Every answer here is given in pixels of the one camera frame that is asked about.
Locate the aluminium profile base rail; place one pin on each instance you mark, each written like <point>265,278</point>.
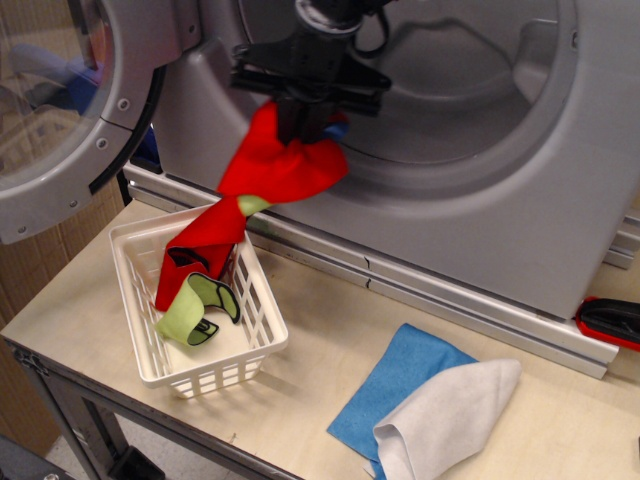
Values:
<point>400,290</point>

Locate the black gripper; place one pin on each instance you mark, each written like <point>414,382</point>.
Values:
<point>313,69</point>

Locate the red and black tool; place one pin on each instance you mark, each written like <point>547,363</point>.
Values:
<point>610,320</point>

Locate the white cloth on table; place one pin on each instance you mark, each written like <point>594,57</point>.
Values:
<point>445,421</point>

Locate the small light green cloth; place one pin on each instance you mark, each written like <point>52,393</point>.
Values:
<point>251,204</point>

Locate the round transparent machine door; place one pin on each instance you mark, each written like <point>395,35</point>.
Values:
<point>79,85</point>

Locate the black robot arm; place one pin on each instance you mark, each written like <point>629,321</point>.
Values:
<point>362,23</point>

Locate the grey toy laundry machine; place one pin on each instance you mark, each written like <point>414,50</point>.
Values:
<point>506,152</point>

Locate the light green cloth black trim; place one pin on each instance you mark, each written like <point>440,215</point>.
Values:
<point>185,320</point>

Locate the white plastic basket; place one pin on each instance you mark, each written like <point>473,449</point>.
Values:
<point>235,353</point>

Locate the blue cloth on table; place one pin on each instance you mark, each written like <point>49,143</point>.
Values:
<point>412,358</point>

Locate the black box under table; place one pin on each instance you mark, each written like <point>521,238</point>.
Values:
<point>134,465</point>

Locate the red cloth with black trim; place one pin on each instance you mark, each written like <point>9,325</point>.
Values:
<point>202,247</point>

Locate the small blue cloth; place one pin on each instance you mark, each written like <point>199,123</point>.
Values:
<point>335,131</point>

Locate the metal table frame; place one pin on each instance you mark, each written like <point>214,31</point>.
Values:
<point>87,412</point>

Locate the red felt cloth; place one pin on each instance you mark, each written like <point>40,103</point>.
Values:
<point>264,167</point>

